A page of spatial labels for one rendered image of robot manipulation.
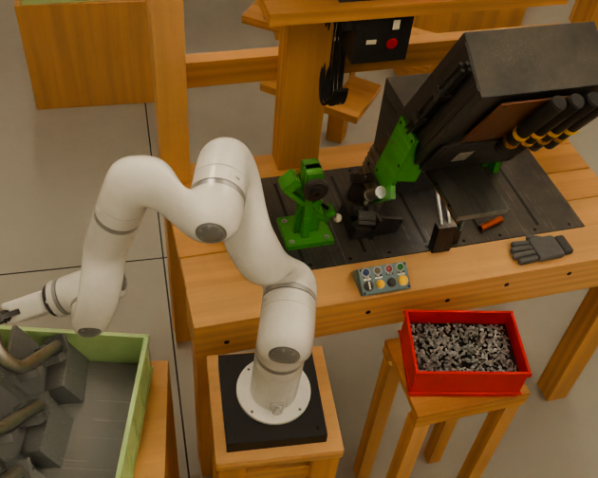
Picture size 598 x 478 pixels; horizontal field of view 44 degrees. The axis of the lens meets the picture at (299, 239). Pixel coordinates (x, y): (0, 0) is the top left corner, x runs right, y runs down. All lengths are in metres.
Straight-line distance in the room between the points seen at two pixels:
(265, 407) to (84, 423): 0.45
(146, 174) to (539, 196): 1.60
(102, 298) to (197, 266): 0.71
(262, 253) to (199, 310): 0.69
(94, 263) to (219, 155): 0.36
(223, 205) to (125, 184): 0.19
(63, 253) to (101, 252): 2.02
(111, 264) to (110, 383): 0.57
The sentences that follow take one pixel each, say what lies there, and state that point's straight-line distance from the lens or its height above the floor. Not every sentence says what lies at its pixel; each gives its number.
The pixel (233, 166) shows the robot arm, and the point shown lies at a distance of 1.32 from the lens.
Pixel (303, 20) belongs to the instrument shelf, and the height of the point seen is 1.51.
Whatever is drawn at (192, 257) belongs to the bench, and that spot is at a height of 0.88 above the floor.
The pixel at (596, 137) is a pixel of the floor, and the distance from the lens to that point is 4.60.
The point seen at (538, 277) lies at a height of 0.86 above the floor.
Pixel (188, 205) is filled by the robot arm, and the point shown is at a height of 1.66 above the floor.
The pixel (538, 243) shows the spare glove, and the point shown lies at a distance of 2.41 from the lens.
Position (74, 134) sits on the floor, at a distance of 4.13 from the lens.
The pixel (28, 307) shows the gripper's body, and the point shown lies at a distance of 1.69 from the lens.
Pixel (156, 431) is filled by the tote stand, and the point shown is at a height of 0.79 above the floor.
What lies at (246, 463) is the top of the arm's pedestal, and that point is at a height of 0.84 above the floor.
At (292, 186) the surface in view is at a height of 1.13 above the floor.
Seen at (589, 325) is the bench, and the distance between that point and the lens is 2.84.
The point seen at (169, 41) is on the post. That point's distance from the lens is 2.14.
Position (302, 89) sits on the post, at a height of 1.20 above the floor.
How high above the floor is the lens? 2.53
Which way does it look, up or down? 46 degrees down
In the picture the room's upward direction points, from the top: 6 degrees clockwise
